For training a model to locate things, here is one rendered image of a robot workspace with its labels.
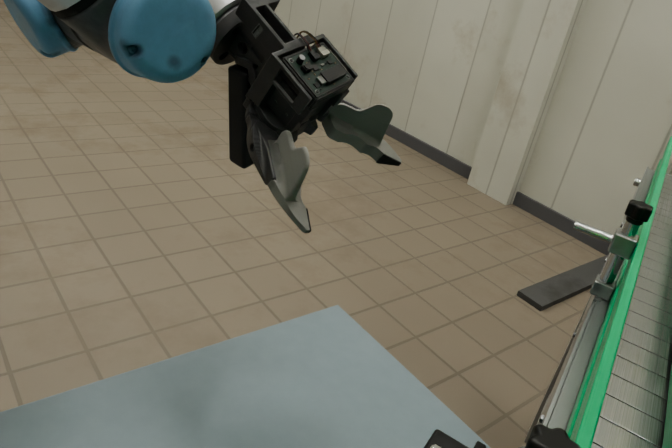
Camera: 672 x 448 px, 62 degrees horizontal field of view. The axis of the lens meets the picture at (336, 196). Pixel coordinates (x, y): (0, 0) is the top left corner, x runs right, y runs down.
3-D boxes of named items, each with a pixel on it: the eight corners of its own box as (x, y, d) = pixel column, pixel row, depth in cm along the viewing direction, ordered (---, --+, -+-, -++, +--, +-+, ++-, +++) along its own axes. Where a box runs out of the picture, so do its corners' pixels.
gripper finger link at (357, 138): (427, 140, 55) (345, 100, 52) (393, 170, 59) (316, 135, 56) (427, 117, 57) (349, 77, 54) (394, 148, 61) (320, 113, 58)
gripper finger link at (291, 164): (301, 204, 44) (287, 107, 48) (271, 235, 48) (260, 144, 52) (336, 207, 45) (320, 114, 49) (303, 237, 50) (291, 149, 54)
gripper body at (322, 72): (312, 107, 47) (223, -1, 48) (271, 160, 53) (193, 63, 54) (365, 80, 52) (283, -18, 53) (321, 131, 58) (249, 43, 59)
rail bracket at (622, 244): (607, 307, 70) (652, 213, 64) (549, 281, 73) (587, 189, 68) (612, 294, 73) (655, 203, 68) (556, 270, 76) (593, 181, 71)
